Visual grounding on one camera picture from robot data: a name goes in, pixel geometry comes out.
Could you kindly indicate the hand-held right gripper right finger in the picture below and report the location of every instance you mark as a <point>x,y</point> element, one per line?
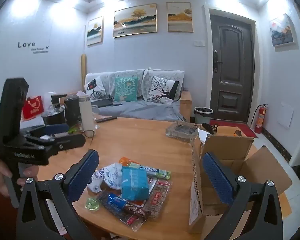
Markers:
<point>216,175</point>

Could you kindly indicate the clear drinking glass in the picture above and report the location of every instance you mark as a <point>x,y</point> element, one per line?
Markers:
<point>96,117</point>

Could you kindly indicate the green blue candy strip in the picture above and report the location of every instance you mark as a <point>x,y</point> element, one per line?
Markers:
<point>155,172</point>

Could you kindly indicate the orange snack packet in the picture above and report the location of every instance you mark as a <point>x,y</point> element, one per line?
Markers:
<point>126,161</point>

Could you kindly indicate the teal tree pillow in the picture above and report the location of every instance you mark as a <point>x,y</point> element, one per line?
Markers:
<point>126,88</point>

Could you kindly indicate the black wall lettering sticker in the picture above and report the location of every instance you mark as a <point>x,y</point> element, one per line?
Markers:
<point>27,45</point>

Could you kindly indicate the teal snack packet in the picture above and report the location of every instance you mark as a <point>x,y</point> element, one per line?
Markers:
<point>135,183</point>

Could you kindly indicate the white bottle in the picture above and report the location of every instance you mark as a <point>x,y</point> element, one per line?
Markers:
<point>86,115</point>

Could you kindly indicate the black scissors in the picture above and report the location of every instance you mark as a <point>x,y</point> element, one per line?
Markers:
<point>211,128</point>

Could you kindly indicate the black thermos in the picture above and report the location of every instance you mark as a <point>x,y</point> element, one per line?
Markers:
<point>72,111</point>

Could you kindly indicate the dark brown door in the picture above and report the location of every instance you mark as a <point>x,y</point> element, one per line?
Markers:
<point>231,67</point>

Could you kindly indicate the white blue packet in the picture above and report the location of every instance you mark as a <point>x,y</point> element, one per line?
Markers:
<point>107,177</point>

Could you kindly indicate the white black deer pillow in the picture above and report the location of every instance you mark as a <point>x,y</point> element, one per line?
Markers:
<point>163,90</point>

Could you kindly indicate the red paper bag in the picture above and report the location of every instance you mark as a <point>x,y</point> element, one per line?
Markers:
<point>33,107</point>

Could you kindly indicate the red door mat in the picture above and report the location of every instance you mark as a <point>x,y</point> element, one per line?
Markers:
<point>235,127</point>

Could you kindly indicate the wide framed tree painting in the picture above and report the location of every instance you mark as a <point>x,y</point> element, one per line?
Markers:
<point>135,20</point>

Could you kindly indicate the framed orange hill painting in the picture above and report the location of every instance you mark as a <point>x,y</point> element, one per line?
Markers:
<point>179,16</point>

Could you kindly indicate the cardboard box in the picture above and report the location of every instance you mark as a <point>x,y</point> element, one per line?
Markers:
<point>227,150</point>

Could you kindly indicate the white wall panel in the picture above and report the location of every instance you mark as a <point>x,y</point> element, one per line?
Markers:
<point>285,115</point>

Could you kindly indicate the grey trash bin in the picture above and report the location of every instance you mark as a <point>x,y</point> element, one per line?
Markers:
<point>203,115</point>

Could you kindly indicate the wooden sofa armrest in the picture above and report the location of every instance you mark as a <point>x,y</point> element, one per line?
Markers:
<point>185,102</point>

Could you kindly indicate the white black tree pillow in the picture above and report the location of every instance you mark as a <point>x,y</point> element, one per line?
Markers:
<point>95,88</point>

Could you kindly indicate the black tablet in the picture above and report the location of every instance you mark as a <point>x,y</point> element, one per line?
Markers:
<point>102,103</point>

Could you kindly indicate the white paper sheet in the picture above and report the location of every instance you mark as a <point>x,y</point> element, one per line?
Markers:
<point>202,135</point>

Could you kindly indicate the person's left forearm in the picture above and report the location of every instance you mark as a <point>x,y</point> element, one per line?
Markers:
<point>0,217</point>

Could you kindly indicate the white light switch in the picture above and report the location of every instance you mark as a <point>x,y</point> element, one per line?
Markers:
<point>198,43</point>

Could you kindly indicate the rolled bamboo mat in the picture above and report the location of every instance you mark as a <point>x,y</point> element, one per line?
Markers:
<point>83,72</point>

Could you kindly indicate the small framed landscape painting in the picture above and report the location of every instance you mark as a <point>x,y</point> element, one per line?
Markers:
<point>95,31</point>

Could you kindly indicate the red fire extinguisher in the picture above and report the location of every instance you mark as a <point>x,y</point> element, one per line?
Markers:
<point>260,118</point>

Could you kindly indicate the black pot with lid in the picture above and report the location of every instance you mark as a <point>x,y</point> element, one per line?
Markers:
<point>53,117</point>

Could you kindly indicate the glass ashtray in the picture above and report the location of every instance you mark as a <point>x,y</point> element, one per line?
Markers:
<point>181,130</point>

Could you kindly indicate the green jelly cup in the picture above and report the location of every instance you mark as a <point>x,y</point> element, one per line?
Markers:
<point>92,203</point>

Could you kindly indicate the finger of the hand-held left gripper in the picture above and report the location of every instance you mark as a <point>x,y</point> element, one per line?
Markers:
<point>70,141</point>
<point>56,129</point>

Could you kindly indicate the frameless mountain canvas painting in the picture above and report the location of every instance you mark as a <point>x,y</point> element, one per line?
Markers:
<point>282,30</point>

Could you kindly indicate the clear packet brown contents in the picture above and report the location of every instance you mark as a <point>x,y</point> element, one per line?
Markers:
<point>160,197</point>

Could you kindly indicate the dark blue snack bar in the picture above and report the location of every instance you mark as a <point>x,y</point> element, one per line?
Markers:
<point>117,202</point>

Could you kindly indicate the grey sofa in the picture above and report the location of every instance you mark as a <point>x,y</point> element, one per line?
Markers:
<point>145,110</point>

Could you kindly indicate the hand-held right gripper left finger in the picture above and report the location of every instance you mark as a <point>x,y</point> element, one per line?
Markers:
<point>86,170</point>

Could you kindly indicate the black eyeglasses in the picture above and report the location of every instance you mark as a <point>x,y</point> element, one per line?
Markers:
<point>87,133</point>

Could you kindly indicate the slim black remote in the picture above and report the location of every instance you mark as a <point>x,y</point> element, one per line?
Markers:
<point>117,104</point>

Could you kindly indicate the black remote control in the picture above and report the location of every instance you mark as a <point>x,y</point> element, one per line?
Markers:
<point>106,119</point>

